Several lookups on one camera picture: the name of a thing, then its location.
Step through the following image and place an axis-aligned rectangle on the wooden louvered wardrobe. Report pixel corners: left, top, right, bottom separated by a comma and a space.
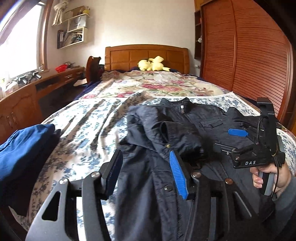
196, 1, 295, 126

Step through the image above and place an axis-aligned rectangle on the yellow plush toy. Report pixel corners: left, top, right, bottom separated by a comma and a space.
137, 56, 170, 72

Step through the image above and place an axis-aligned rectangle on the blue floral bedsheet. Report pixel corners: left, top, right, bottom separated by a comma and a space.
11, 92, 295, 240

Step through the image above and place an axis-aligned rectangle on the wooden chair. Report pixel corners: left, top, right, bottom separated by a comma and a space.
85, 56, 101, 83

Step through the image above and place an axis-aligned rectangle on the tied white curtain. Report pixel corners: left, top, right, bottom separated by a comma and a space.
52, 0, 69, 26

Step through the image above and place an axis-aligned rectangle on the pink floral quilt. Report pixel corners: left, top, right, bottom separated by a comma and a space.
81, 70, 229, 99

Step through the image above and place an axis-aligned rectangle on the folded blue garment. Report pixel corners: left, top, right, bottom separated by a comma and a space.
1, 124, 61, 209

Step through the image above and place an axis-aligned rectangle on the person's right hand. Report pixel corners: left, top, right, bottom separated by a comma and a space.
250, 163, 292, 197

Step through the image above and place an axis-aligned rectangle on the wooden headboard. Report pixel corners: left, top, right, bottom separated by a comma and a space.
104, 44, 190, 74

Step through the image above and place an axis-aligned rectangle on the grey sleeved right forearm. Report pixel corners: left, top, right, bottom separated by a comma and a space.
270, 176, 295, 240

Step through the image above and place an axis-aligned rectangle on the window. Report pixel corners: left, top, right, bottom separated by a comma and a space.
1, 1, 53, 79

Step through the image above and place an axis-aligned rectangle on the black jacket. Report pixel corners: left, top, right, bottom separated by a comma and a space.
115, 98, 273, 240

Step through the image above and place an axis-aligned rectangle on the red bowl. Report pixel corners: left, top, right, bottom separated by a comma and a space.
55, 64, 68, 73

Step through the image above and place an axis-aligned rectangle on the white wall shelf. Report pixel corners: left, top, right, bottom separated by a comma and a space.
57, 6, 90, 49

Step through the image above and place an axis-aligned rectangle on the wooden desk cabinet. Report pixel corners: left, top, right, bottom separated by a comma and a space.
1, 67, 85, 143

